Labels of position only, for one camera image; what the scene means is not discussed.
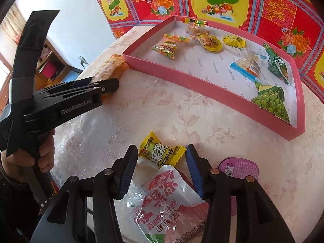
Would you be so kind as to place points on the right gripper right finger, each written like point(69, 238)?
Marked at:
point(211, 185)

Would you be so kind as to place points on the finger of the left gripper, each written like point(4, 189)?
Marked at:
point(107, 86)
point(78, 83)

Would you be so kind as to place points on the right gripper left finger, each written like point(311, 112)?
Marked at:
point(109, 185)

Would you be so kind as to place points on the orange biscuit snack packet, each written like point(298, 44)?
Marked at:
point(114, 67)

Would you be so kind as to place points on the small colourful candy packet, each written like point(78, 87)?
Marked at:
point(168, 45)

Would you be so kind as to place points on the striped clear candy packet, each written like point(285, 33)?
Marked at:
point(194, 26)

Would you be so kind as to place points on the green peas snack bag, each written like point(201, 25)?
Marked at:
point(272, 99)

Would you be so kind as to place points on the yellow quail egg packet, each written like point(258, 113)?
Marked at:
point(210, 43)

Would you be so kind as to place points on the clear blue-edged cracker packet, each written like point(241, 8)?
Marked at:
point(249, 65)

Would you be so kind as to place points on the small yellow candy packet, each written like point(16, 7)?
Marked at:
point(234, 41)

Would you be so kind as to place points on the dark green pea snack packet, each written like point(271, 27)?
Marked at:
point(276, 65)

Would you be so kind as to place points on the person's left hand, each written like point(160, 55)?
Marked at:
point(11, 164)

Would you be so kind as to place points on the purple lidded jelly cup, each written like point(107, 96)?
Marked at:
point(238, 168)

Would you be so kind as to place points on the wooden bookshelf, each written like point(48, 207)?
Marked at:
point(51, 68)

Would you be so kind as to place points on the white red jelly pouch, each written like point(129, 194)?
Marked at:
point(167, 209)

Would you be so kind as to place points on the yellow pastry snack packet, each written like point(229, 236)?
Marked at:
point(155, 151)

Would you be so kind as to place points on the pink shallow cardboard box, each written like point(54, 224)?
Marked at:
point(211, 74)

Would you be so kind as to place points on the red floral wall sheet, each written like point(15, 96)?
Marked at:
point(294, 26)

